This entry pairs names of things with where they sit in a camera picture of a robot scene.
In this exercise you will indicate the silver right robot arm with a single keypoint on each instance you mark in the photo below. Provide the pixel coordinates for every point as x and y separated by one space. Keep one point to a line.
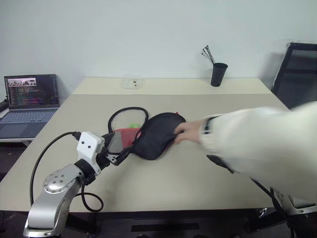
304 209

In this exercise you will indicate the black plastic cup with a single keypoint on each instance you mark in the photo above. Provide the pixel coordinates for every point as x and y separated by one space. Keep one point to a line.
219 74

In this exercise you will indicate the green fuzzy pompom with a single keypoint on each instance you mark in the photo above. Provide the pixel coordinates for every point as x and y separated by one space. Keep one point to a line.
135 125

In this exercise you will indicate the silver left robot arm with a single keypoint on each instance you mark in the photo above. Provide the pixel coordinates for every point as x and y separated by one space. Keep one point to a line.
54 188

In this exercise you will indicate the clear plastic container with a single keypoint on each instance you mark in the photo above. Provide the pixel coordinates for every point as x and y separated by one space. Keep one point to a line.
132 83

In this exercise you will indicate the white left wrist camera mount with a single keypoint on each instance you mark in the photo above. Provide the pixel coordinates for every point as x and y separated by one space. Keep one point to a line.
88 146

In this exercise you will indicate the black fabric bag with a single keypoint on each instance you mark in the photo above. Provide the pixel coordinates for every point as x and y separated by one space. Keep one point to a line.
158 138

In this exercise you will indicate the person's bare hand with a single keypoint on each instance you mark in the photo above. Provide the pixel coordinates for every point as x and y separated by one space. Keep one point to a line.
188 131

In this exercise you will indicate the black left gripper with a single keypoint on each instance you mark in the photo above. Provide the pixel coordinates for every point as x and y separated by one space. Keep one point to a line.
103 158

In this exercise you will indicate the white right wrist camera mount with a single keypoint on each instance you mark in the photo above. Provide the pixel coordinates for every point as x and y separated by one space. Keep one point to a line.
283 197

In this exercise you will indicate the white-sleeved person's forearm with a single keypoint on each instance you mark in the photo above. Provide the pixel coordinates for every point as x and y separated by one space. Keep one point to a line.
260 143

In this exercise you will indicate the black office chair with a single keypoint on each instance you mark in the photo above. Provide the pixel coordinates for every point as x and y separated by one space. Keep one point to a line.
297 77

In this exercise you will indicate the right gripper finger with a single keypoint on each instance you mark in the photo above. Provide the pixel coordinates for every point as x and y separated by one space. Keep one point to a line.
220 162

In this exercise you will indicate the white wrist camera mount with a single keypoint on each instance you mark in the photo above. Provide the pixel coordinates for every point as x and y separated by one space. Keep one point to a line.
283 197
88 146

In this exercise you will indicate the red object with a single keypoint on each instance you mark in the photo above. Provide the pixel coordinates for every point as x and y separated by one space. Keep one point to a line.
126 138

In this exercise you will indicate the open grey laptop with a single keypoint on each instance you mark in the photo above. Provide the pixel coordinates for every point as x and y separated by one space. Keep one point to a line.
29 94

